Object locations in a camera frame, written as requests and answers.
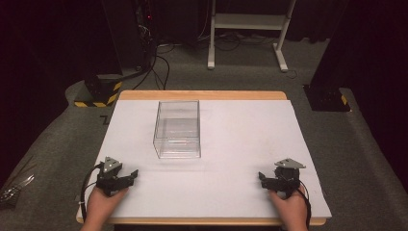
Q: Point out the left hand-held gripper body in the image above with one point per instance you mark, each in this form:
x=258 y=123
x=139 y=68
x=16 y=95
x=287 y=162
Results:
x=110 y=179

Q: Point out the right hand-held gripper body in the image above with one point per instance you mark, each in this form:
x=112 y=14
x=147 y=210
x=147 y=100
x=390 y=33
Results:
x=287 y=179

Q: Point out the person's left hand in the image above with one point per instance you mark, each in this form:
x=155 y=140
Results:
x=102 y=202

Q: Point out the person's right hand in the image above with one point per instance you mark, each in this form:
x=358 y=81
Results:
x=290 y=208

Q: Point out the white table sheet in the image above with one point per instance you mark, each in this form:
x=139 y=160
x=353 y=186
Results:
x=231 y=160

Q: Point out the clear plastic box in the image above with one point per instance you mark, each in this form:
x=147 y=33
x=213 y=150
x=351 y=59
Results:
x=177 y=130

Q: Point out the black yellow striped stand base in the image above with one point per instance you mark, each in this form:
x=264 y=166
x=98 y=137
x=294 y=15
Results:
x=102 y=93

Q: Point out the metal tripod legs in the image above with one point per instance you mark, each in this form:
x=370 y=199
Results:
x=14 y=189

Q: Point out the wooden table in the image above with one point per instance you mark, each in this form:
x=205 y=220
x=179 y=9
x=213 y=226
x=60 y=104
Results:
x=202 y=95

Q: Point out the black equipment rack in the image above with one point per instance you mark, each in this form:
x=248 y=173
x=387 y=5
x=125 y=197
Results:
x=146 y=32

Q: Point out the white metal stand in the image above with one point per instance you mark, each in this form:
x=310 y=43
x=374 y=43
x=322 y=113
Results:
x=248 y=21

